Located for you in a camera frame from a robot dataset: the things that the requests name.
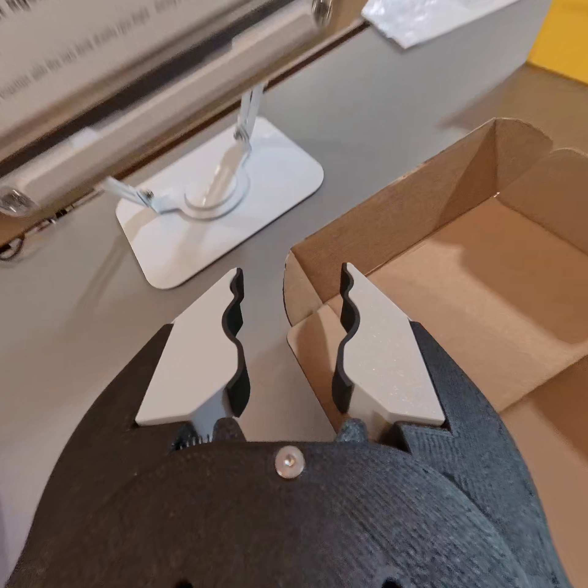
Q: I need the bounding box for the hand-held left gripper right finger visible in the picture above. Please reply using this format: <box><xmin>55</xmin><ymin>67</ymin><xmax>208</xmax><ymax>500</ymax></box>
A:
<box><xmin>337</xmin><ymin>263</ymin><xmax>447</xmax><ymax>437</ymax></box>

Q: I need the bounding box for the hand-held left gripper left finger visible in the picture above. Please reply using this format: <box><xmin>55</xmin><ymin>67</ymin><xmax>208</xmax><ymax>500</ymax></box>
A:
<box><xmin>134</xmin><ymin>268</ymin><xmax>251</xmax><ymax>428</ymax></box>

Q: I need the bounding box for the brown cardboard box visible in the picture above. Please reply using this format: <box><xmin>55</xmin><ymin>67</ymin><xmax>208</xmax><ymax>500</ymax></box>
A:
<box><xmin>283</xmin><ymin>117</ymin><xmax>588</xmax><ymax>588</ymax></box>

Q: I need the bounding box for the white desktop sign stand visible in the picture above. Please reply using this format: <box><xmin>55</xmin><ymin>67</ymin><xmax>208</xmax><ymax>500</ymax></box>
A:
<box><xmin>0</xmin><ymin>0</ymin><xmax>368</xmax><ymax>290</ymax></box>

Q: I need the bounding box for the brown cardboard sheet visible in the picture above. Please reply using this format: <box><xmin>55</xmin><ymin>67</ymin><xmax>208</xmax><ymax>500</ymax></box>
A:
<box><xmin>440</xmin><ymin>62</ymin><xmax>588</xmax><ymax>153</ymax></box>

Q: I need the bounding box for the clear plastic bag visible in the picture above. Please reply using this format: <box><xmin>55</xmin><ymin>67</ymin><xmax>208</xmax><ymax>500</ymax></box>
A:
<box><xmin>360</xmin><ymin>0</ymin><xmax>520</xmax><ymax>49</ymax></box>

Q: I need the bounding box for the yellow panel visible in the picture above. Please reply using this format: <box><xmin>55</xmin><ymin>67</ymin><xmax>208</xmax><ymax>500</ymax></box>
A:
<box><xmin>527</xmin><ymin>0</ymin><xmax>588</xmax><ymax>70</ymax></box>

